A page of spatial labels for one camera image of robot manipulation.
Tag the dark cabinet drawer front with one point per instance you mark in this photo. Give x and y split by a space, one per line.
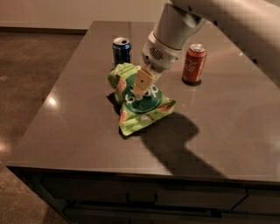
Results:
97 190

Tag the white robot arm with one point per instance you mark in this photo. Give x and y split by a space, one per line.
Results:
252 25

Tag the red coca-cola can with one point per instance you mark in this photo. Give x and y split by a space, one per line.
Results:
195 59

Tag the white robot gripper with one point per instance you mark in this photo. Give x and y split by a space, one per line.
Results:
161 57

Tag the green rice chip bag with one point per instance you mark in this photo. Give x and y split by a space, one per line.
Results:
137 114

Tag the blue pepsi can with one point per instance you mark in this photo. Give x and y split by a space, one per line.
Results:
121 50

